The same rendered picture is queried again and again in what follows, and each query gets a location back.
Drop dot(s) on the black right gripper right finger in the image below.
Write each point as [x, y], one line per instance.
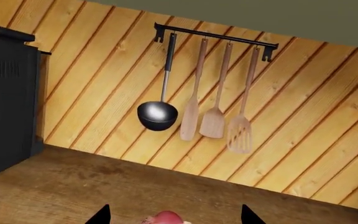
[250, 217]

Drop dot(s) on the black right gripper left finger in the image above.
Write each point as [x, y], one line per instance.
[102, 217]

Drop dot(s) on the red onion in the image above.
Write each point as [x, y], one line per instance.
[166, 217]

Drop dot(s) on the slotted wooden turner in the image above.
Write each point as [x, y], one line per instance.
[240, 133]

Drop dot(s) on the wide wooden turner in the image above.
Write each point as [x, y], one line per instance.
[213, 121]

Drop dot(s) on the black steel ladle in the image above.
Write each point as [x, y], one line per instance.
[158, 113]

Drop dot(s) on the narrow wooden spatula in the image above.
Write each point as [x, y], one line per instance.
[192, 102]

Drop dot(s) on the black kitchen appliance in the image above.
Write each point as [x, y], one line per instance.
[6, 98]

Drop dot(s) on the black wall utensil rail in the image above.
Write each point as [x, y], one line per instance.
[216, 37]

